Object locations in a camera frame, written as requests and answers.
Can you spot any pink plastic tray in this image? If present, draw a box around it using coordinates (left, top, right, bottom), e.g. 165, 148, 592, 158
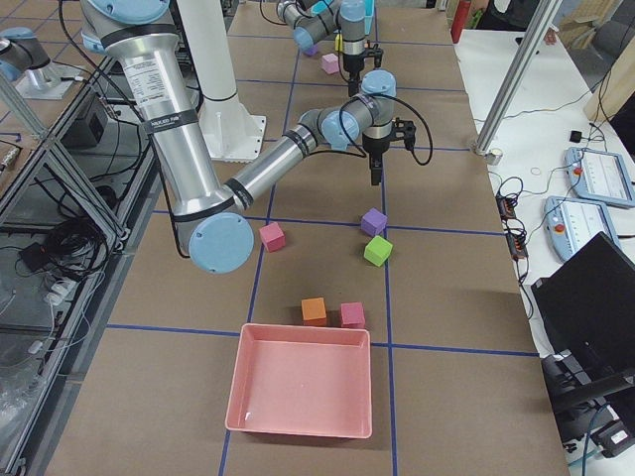
225, 323, 373, 439

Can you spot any light pink foam block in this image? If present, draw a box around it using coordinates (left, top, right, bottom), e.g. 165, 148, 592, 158
320, 54, 339, 74

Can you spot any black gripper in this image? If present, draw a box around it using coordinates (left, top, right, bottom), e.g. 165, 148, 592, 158
342, 51, 365, 97
362, 134, 391, 186

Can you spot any teach pendant near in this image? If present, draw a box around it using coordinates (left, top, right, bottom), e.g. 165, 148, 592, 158
544, 195, 620, 262

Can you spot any teal plastic bin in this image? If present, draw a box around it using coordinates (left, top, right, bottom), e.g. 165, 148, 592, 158
364, 0, 375, 35

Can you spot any purple foam block right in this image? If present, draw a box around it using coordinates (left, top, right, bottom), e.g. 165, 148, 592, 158
360, 207, 388, 237

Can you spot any magenta foam block near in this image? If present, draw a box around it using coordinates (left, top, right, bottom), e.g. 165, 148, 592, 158
259, 222, 286, 253

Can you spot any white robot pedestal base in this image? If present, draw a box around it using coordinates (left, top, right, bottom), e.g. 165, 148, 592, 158
177, 0, 267, 163

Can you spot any teach pendant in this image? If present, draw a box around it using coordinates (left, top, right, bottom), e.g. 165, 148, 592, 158
565, 147, 634, 208
544, 195, 620, 262

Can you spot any aluminium frame post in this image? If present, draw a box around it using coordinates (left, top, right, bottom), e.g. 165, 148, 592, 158
471, 0, 562, 156

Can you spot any orange foam block right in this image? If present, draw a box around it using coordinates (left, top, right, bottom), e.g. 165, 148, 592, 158
301, 297, 327, 326

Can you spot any yellow foam block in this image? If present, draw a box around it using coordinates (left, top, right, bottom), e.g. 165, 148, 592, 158
334, 34, 343, 53

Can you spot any magenta foam block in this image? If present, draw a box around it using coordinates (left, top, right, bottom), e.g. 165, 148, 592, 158
259, 222, 286, 253
339, 301, 366, 329

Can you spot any green foam block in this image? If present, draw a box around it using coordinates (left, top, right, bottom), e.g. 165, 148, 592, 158
363, 235, 393, 267

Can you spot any magenta foam block far right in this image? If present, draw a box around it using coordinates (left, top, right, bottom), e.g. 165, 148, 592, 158
339, 301, 366, 329

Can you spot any red cylinder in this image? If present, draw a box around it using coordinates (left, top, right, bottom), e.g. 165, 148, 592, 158
450, 0, 471, 44

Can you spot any small metal cylinder weight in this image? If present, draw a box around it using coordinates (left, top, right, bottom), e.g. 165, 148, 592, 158
484, 148, 504, 167

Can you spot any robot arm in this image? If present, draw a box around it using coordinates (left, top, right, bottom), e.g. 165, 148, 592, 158
81, 1, 396, 274
276, 1, 370, 96

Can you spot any teach pendant far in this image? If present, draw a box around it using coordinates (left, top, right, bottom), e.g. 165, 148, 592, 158
565, 147, 634, 208

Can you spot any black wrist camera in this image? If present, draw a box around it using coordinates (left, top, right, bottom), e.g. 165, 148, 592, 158
390, 117, 417, 152
365, 44, 384, 69

